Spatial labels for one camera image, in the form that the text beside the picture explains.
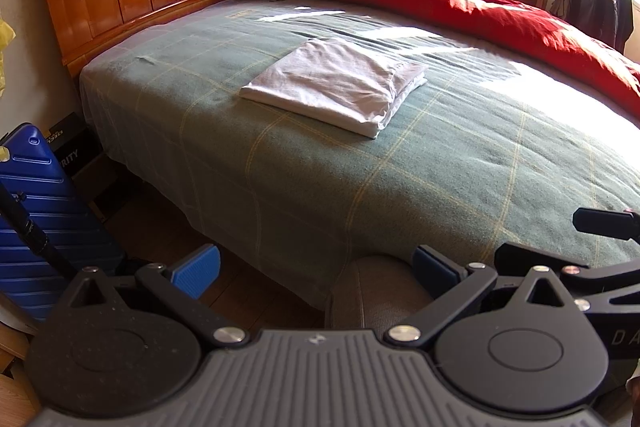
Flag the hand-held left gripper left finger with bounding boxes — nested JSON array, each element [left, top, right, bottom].
[[69, 243, 249, 349]]

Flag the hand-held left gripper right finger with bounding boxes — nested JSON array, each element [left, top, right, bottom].
[[384, 244, 572, 349]]

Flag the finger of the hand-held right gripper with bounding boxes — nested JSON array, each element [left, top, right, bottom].
[[493, 243, 640, 314], [572, 207, 640, 244]]

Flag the white printed t-shirt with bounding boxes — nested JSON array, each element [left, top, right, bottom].
[[239, 38, 429, 140]]

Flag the green plaid blanket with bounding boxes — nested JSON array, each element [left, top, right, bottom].
[[79, 0, 640, 309]]

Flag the blue hard-shell suitcase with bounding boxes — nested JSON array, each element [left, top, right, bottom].
[[0, 123, 127, 324]]

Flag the black pole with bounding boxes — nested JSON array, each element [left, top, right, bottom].
[[0, 182, 77, 281]]

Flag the black printed box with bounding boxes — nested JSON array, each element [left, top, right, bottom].
[[46, 112, 109, 188]]

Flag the black hanging jacket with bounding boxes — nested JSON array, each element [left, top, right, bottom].
[[612, 0, 636, 54], [570, 0, 622, 48]]

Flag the red quilt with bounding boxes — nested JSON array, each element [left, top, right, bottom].
[[271, 0, 640, 118]]

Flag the yellow cloth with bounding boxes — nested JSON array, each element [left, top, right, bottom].
[[0, 19, 17, 98]]

